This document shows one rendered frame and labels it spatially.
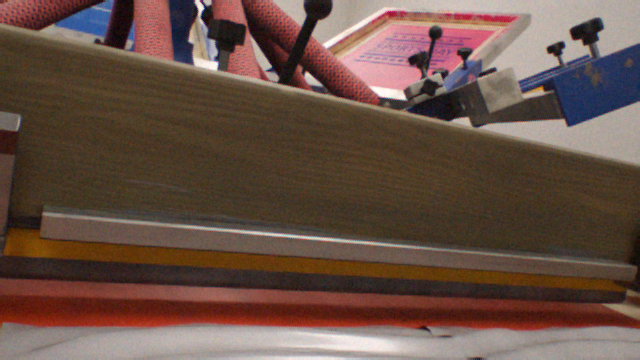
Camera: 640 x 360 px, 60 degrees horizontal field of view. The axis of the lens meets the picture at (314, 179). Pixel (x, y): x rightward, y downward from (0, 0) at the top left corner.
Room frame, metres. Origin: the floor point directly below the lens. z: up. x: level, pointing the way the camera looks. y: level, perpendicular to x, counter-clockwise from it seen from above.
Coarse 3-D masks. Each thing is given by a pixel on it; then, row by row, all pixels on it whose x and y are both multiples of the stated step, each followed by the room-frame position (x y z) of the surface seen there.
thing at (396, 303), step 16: (384, 304) 0.30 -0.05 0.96; (400, 304) 0.30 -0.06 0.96; (416, 304) 0.31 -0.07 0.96; (432, 304) 0.31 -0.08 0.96; (448, 304) 0.32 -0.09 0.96; (464, 304) 0.33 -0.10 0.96; (480, 304) 0.33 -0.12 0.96; (496, 304) 0.34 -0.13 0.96; (512, 304) 0.35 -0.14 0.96; (528, 304) 0.36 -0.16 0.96; (544, 304) 0.37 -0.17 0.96; (560, 304) 0.37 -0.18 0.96; (576, 304) 0.38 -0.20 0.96; (592, 304) 0.39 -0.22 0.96; (416, 320) 0.28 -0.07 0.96; (432, 320) 0.29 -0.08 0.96; (448, 320) 0.29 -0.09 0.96; (464, 320) 0.30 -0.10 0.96; (480, 320) 0.30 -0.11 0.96; (496, 320) 0.31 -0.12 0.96; (512, 320) 0.31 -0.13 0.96; (528, 320) 0.32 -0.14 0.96; (544, 320) 0.33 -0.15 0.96; (560, 320) 0.33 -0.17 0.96; (576, 320) 0.34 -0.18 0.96; (592, 320) 0.35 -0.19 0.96; (608, 320) 0.36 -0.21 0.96; (624, 320) 0.36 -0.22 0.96; (448, 336) 0.26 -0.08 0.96
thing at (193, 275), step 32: (256, 288) 0.26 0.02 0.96; (288, 288) 0.27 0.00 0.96; (320, 288) 0.28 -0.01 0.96; (352, 288) 0.29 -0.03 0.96; (384, 288) 0.29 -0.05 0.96; (416, 288) 0.30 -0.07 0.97; (448, 288) 0.31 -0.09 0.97; (480, 288) 0.32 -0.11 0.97; (512, 288) 0.34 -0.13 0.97; (544, 288) 0.35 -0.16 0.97
